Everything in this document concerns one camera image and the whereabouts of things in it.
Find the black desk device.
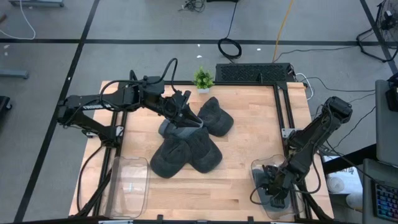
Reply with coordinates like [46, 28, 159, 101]
[384, 73, 398, 113]

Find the grey furniture foot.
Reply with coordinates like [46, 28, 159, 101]
[0, 68, 30, 80]

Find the yellow cable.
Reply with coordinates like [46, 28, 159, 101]
[272, 0, 295, 63]

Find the white looped cable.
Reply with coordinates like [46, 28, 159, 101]
[294, 72, 315, 101]

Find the grey desk top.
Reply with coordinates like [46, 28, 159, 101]
[374, 79, 398, 167]
[361, 157, 398, 224]

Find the black aluminium rig frame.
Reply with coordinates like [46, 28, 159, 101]
[70, 70, 335, 224]

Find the black chair base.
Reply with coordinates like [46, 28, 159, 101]
[0, 95, 13, 113]

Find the black desk beam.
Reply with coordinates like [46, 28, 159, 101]
[322, 142, 379, 175]

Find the backlit computer keyboard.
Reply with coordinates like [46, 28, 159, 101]
[374, 181, 398, 223]

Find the black cable bundle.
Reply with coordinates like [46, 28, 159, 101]
[178, 0, 206, 13]

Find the black keyboard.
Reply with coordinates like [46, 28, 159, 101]
[215, 62, 295, 84]

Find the black arm base cable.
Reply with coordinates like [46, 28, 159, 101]
[76, 144, 105, 215]

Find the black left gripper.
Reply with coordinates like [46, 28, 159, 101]
[160, 89, 204, 129]

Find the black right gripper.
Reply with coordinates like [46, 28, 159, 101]
[263, 164, 298, 208]

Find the white paper roll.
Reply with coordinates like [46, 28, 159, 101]
[345, 192, 364, 212]

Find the dark charcoal baseball cap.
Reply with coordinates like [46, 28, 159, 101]
[149, 136, 193, 179]
[197, 96, 234, 138]
[183, 126, 223, 174]

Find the black floor fan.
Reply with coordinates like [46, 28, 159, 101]
[356, 0, 398, 63]

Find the clear plastic bin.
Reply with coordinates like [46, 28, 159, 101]
[104, 156, 151, 219]
[250, 154, 304, 220]

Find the white printed box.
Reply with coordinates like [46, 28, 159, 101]
[322, 154, 364, 195]

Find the small green potted plant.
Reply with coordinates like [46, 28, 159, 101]
[193, 65, 215, 95]

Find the white floor cable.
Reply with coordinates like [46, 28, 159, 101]
[0, 0, 37, 40]

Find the thin black floor cable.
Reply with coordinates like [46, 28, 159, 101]
[300, 76, 376, 93]
[349, 92, 376, 103]
[273, 45, 358, 63]

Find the grey cart base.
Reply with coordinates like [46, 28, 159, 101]
[8, 0, 65, 8]

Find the black coiled cable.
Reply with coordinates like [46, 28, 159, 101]
[216, 0, 243, 60]

